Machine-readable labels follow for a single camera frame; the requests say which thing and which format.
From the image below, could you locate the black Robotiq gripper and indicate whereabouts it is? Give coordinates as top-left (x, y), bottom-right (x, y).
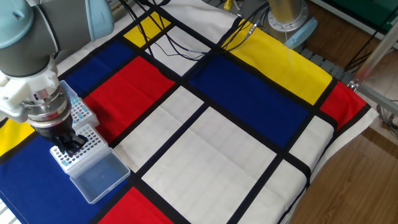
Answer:
top-left (34, 116), bottom-right (88, 158)

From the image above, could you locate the white pipette tip holder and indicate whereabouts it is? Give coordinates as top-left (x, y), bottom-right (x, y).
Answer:
top-left (67, 93), bottom-right (100, 130)
top-left (49, 123), bottom-right (110, 177)

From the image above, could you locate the Mondrian pattern tablecloth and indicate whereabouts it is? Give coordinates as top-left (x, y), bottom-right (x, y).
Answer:
top-left (0, 0), bottom-right (379, 224)

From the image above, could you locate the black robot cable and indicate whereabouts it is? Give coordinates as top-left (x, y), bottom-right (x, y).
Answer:
top-left (119, 0), bottom-right (218, 62)
top-left (219, 0), bottom-right (271, 52)

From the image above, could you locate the aluminium frame beam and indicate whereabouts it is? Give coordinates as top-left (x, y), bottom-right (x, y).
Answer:
top-left (349, 81), bottom-right (398, 114)

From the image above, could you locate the grey cable bundle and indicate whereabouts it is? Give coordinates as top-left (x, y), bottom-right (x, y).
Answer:
top-left (375, 99), bottom-right (398, 138)

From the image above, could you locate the aluminium frame post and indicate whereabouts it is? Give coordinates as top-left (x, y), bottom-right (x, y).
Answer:
top-left (347, 21), bottom-right (398, 91)

